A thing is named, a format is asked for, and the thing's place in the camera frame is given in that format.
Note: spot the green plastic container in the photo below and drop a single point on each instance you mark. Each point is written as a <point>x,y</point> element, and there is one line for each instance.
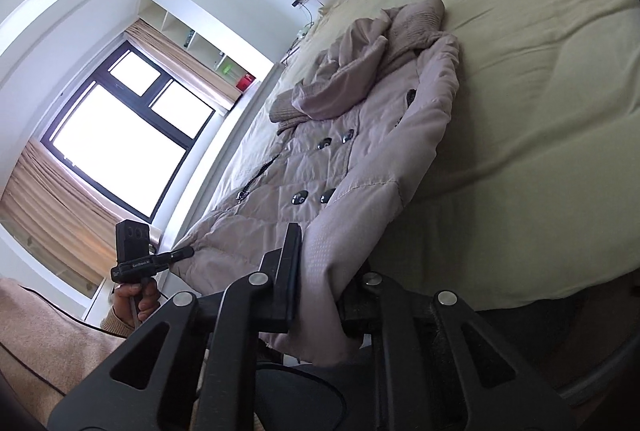
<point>225,69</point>

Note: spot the red box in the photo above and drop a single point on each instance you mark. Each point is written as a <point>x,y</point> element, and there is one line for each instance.
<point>245,82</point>

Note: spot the white window sill ledge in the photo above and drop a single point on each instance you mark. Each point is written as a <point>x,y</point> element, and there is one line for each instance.
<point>225,141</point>

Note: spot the person's beige clothing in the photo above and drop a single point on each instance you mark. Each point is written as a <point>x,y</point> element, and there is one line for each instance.
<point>50,341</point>

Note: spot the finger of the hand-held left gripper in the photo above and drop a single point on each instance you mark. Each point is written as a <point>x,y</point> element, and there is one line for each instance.
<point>181,255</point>
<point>292,261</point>

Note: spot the white open shelf unit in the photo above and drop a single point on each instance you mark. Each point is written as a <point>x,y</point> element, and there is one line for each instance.
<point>175,23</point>

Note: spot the person's left forearm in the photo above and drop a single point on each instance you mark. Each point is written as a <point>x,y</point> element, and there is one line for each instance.
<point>115,326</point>

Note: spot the white nightstand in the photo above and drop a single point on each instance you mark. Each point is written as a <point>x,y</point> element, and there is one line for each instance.
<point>287,58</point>

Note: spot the beige curtain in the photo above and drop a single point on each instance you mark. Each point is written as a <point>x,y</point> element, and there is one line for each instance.
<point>190,66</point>
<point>50,211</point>

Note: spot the wall socket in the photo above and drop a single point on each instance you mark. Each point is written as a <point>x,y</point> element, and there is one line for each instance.
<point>300,1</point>

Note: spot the person's left hand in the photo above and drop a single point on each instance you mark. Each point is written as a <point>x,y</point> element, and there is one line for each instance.
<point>147,306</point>

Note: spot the black framed window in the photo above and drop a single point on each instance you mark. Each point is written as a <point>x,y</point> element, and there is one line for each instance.
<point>120,141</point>

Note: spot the mauve hooded puffer jacket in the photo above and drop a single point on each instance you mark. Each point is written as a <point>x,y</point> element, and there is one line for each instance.
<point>310,161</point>

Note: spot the bed with yellowish sheet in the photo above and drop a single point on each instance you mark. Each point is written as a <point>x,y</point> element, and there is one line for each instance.
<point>525,86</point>

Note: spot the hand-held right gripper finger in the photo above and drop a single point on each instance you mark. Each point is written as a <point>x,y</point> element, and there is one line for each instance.
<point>382,306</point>

